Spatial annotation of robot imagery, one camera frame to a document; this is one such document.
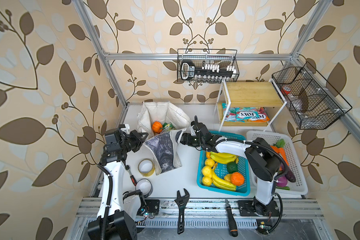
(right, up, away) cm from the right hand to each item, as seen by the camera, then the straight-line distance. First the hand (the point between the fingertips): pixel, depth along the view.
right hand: (180, 141), depth 89 cm
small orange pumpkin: (-15, +9, +3) cm, 17 cm away
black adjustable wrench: (+1, -29, -14) cm, 32 cm away
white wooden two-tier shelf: (+35, +21, -14) cm, 43 cm away
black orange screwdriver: (+25, -36, -21) cm, 48 cm away
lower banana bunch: (+21, -21, -11) cm, 32 cm away
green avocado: (+29, -14, -7) cm, 33 cm away
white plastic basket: (+61, -21, -15) cm, 66 cm away
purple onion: (+54, -20, -11) cm, 59 cm away
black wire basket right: (+66, +21, -17) cm, 72 cm away
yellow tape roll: (-18, -18, -3) cm, 26 cm away
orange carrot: (+61, -4, +2) cm, 61 cm away
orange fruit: (+29, -17, -15) cm, 37 cm away
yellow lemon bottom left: (+14, -20, -10) cm, 27 cm away
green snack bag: (-8, +8, +7) cm, 14 cm away
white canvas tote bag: (-13, +12, +7) cm, 19 cm away
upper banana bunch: (+26, -10, -2) cm, 27 cm away
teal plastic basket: (+33, -23, -13) cm, 42 cm away
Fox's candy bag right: (+50, +15, 0) cm, 52 cm away
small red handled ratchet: (-28, -19, -5) cm, 34 cm away
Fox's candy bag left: (+31, +17, 0) cm, 35 cm away
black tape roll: (-19, -25, -7) cm, 32 cm away
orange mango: (+17, -8, 0) cm, 19 cm away
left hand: (-16, +6, -14) cm, 22 cm away
